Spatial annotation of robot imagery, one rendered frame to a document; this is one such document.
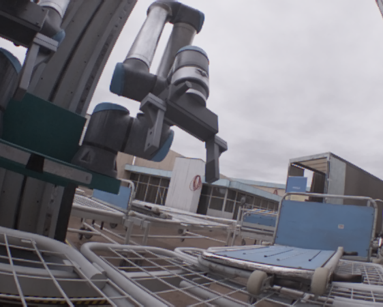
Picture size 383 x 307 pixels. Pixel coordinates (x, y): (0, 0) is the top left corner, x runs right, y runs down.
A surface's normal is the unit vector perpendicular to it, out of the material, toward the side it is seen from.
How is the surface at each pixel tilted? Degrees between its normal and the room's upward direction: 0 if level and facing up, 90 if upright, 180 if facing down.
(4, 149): 90
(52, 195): 90
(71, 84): 90
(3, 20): 155
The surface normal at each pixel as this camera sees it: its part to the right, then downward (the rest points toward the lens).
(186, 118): -0.04, 0.81
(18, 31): 0.19, 0.91
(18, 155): 0.71, 0.00
